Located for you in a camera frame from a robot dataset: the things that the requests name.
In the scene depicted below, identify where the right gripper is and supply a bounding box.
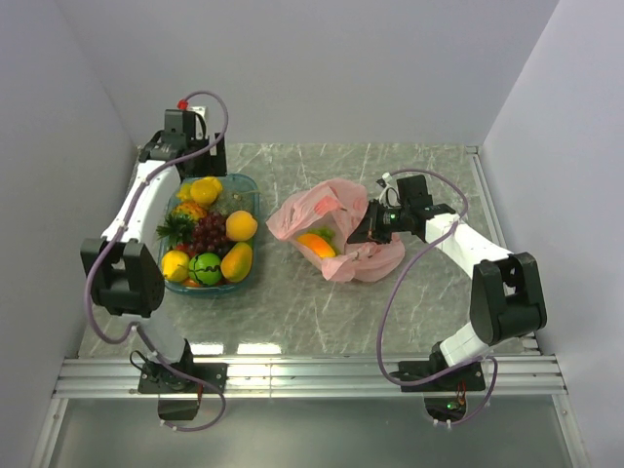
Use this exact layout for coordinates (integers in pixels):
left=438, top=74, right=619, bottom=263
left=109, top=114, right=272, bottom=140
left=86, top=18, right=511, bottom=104
left=348, top=199, right=411, bottom=246

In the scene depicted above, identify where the yellow orange fruit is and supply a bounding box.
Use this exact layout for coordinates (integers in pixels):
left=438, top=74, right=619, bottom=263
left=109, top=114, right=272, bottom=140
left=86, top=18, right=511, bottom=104
left=190, top=176, right=223, bottom=207

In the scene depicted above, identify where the green grape bunch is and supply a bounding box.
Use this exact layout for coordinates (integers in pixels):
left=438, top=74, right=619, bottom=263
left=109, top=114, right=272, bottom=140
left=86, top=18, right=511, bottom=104
left=310, top=226, right=335, bottom=243

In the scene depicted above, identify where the orange mango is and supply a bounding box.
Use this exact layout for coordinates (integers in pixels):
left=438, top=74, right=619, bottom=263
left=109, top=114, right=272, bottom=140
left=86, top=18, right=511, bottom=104
left=296, top=233, right=336, bottom=259
left=220, top=242, right=254, bottom=283

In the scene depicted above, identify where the orange peach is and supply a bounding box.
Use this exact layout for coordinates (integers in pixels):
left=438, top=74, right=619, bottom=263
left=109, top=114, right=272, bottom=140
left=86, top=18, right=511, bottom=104
left=225, top=211, right=257, bottom=242

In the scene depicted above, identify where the green striped watermelon ball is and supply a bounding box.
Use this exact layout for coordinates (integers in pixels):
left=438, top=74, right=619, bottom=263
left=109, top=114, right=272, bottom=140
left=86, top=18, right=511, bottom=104
left=188, top=253, right=222, bottom=287

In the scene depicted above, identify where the yellow lemon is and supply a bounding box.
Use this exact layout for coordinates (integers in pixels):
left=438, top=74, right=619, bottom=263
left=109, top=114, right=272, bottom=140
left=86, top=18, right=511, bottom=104
left=161, top=250, right=190, bottom=283

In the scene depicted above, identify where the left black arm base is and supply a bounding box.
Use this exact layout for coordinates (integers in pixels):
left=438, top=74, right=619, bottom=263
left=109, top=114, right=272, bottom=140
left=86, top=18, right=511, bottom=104
left=137, top=361, right=228, bottom=422

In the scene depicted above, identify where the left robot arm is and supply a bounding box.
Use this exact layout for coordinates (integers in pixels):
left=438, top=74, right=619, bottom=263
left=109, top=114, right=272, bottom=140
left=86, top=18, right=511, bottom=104
left=80, top=103, right=214, bottom=392

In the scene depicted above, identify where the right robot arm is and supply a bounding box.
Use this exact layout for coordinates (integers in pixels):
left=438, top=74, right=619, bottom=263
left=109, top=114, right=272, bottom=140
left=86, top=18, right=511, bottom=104
left=347, top=169, right=547, bottom=390

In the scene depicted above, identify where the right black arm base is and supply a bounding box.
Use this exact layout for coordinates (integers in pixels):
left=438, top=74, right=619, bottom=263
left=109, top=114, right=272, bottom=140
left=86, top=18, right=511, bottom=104
left=390, top=361, right=486, bottom=425

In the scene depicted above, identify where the yellow star fruit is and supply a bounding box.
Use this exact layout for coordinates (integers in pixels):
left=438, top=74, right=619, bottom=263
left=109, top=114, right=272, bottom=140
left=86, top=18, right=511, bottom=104
left=175, top=183, right=193, bottom=203

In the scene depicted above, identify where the netted cantaloupe melon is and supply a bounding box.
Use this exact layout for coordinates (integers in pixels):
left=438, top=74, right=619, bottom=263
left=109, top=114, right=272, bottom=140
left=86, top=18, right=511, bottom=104
left=210, top=189, right=256, bottom=216

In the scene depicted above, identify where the orange pineapple body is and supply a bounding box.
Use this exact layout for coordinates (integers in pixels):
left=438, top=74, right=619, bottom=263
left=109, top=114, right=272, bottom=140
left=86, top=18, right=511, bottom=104
left=172, top=201, right=208, bottom=223

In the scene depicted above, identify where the purple grape bunch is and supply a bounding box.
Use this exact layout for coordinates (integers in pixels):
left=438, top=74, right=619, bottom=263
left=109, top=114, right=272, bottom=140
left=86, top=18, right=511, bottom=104
left=190, top=213, right=233, bottom=258

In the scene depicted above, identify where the green pineapple crown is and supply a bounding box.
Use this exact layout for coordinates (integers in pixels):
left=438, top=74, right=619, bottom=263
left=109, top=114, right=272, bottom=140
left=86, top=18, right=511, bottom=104
left=156, top=214, right=196, bottom=247

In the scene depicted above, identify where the orange mango at tray bottom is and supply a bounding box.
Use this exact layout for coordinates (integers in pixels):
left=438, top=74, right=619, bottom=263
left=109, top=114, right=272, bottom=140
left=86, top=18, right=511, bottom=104
left=220, top=242, right=254, bottom=283

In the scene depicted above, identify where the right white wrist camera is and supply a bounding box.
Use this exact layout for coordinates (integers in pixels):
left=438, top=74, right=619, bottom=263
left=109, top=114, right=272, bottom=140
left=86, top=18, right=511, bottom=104
left=376, top=172, right=400, bottom=208

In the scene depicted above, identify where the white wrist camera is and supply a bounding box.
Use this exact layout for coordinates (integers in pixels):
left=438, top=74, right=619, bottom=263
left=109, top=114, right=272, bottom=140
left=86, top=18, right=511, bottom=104
left=376, top=172, right=400, bottom=208
left=176, top=99, right=210, bottom=137

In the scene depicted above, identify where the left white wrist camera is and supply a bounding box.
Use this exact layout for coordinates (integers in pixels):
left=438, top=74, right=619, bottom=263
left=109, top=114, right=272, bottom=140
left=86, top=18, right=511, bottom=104
left=176, top=99, right=210, bottom=137

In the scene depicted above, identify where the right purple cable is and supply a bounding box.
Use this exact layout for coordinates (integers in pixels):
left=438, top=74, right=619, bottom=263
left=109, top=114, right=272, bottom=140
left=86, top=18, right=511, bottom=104
left=374, top=169, right=499, bottom=426

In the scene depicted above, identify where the purple cable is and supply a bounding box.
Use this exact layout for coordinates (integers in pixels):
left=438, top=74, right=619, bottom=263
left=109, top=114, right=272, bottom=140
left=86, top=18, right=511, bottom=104
left=374, top=169, right=499, bottom=426
left=83, top=90, right=230, bottom=434

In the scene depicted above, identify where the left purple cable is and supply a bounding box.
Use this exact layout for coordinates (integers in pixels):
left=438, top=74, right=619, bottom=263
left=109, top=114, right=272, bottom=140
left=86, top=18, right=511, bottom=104
left=83, top=90, right=230, bottom=434

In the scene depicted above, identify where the aluminium mounting rail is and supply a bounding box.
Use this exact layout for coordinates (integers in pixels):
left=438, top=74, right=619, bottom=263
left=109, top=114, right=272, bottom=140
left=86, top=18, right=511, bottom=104
left=53, top=355, right=567, bottom=399

